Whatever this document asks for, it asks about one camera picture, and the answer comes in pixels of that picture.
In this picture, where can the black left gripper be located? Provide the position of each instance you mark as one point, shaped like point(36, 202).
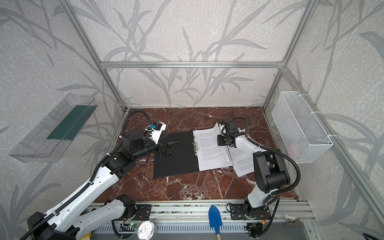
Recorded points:
point(162, 149)

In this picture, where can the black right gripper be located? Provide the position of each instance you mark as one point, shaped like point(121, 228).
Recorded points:
point(223, 139)

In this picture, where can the black file folder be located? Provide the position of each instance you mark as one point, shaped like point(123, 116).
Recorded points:
point(182, 160)

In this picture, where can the silver folder clip mechanism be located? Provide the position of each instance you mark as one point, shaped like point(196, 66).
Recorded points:
point(196, 146)

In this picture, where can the printed paper corner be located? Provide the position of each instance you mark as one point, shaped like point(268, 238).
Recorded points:
point(210, 155)

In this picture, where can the printed paper stack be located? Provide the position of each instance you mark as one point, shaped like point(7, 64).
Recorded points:
point(243, 164)

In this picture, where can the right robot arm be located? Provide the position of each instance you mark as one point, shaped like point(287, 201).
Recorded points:
point(275, 173)

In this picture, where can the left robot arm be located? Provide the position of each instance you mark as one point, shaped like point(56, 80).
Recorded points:
point(68, 221)

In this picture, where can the blue hand shovel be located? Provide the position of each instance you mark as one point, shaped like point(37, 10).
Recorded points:
point(215, 220)

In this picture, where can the small white beige clip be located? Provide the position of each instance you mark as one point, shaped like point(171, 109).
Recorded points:
point(292, 220)

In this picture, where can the yellow black work glove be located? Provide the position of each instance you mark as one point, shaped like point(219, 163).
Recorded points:
point(87, 237)

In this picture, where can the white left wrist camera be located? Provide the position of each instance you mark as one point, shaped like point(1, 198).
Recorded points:
point(155, 130)

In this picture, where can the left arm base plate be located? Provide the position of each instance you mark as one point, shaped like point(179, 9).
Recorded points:
point(142, 213)

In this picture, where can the white wire mesh basket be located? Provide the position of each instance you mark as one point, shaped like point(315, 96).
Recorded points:
point(300, 129)

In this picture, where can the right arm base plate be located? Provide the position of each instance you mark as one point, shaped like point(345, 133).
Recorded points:
point(241, 212)

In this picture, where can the aluminium frame rails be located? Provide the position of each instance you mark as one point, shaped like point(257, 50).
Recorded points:
point(361, 181)

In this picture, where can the clear plastic wall tray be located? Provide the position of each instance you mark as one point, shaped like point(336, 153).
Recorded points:
point(48, 141)

